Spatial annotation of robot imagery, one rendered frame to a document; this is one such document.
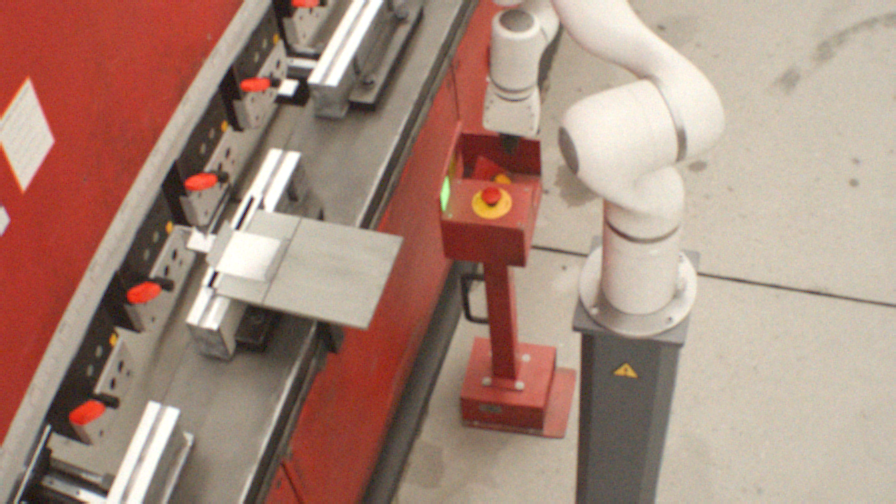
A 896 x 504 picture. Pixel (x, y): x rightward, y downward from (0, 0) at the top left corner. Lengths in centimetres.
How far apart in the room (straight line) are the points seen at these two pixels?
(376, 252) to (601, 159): 54
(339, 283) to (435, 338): 109
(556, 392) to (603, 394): 93
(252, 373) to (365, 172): 46
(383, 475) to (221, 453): 92
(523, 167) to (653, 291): 68
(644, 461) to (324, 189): 77
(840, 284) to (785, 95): 73
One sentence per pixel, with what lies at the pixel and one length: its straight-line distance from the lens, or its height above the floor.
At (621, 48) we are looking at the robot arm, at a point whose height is 143.
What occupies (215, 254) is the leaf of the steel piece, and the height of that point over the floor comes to 101.
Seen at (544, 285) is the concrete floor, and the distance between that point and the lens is 311.
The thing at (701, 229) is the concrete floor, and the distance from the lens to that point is 324.
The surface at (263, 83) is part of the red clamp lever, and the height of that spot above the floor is 129.
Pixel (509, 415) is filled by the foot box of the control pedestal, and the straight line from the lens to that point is 283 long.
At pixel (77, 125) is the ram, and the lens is 143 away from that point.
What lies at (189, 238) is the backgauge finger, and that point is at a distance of 203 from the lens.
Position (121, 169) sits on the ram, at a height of 145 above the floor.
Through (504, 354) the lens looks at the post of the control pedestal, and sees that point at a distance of 272.
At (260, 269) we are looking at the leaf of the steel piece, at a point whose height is 100.
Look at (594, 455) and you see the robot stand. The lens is 219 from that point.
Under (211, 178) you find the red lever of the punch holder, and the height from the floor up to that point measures 129.
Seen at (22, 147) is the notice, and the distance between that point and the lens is 134.
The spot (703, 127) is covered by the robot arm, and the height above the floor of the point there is 139.
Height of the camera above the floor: 251
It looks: 52 degrees down
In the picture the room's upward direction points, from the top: 8 degrees counter-clockwise
